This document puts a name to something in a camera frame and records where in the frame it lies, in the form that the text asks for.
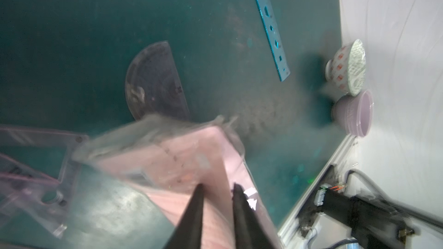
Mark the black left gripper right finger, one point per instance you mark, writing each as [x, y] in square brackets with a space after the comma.
[248, 232]

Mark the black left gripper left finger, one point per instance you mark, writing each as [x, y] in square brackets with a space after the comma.
[188, 232]

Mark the pink package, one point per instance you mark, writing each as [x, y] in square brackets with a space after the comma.
[166, 159]

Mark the lilac bowl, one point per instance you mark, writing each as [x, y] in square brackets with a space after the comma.
[354, 114]

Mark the green patterned plate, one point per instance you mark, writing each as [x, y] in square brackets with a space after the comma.
[347, 68]

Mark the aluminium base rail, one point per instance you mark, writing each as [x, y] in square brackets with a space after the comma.
[299, 226]

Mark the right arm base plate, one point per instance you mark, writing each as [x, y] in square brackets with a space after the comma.
[376, 222]

